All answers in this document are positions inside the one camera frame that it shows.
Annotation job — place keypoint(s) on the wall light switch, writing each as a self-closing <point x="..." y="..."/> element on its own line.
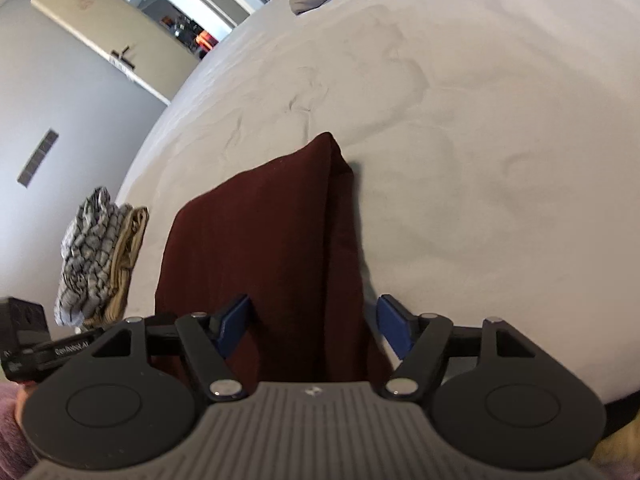
<point x="37" y="157"/>

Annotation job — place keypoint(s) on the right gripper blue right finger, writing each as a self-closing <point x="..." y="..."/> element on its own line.
<point x="396" y="324"/>

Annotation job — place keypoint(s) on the grey bed sheet mattress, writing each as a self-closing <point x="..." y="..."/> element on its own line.
<point x="495" y="144"/>

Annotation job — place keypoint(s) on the white open door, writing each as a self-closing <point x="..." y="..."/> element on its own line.
<point x="128" y="39"/>

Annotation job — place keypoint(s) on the grey striped folded garment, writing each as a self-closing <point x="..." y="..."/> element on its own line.
<point x="87" y="252"/>

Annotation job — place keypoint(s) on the tan striped folded garment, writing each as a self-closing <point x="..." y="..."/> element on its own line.
<point x="126" y="251"/>

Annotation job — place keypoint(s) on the dark red sweater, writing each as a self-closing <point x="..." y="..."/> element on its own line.
<point x="283" y="234"/>

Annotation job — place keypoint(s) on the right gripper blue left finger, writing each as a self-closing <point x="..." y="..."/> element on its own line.
<point x="230" y="323"/>

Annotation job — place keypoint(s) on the person's left hand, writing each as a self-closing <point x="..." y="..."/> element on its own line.
<point x="22" y="396"/>

